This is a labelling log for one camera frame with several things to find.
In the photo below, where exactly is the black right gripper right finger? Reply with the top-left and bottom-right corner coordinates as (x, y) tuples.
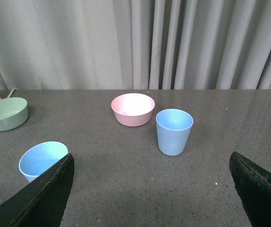
(229, 152), (271, 227)

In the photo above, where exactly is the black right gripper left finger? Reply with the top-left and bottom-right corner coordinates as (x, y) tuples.
(0, 154), (75, 227)

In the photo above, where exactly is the blue cup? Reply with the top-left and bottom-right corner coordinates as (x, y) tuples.
(18, 141), (68, 183)
(156, 109), (194, 156)

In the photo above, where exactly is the mint green bowl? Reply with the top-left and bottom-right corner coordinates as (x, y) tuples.
(0, 97), (29, 131)

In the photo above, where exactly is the pink bowl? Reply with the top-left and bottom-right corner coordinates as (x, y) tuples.
(111, 93), (155, 127)

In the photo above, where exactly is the grey pleated curtain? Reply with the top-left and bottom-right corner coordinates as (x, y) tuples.
(0, 0), (271, 90)

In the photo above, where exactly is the white toaster power cable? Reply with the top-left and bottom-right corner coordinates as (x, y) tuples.
(6, 88), (19, 99)

